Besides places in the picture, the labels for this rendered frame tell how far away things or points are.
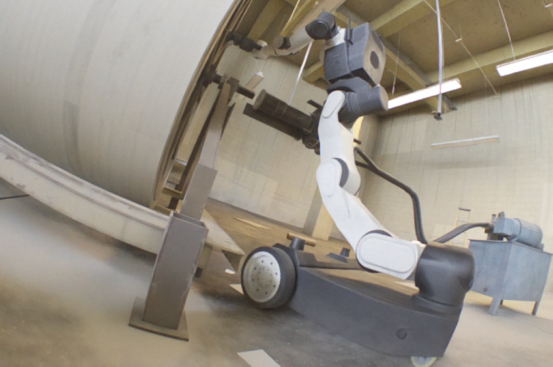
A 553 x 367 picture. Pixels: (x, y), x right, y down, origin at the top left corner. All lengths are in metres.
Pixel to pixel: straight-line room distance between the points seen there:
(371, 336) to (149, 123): 0.83
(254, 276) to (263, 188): 9.22
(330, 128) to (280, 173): 9.23
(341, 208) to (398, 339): 0.50
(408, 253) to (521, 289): 1.62
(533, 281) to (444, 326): 1.75
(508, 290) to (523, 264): 0.23
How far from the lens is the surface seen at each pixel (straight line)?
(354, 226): 0.89
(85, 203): 0.62
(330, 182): 0.93
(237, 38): 1.62
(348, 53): 1.25
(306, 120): 1.61
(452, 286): 0.78
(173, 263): 0.48
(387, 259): 0.78
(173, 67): 0.72
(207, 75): 1.47
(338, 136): 1.06
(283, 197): 10.35
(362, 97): 1.09
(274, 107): 1.53
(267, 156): 10.08
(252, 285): 0.84
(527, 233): 2.36
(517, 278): 2.18
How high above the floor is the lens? 0.31
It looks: 11 degrees up
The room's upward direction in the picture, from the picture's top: 19 degrees clockwise
